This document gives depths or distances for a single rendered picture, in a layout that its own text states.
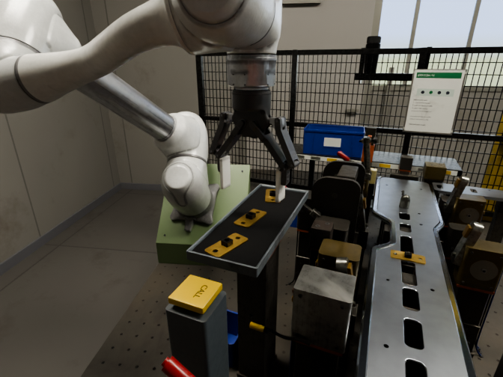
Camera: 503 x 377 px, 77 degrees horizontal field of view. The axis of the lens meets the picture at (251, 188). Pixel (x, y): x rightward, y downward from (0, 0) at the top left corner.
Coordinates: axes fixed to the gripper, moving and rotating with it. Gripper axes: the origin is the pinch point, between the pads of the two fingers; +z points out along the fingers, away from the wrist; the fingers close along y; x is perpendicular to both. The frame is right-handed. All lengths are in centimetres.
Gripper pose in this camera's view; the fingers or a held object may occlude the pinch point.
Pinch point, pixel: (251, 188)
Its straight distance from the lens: 66.5
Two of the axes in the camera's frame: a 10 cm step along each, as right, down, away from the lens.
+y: 8.5, 2.0, -4.9
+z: 0.0, 9.3, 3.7
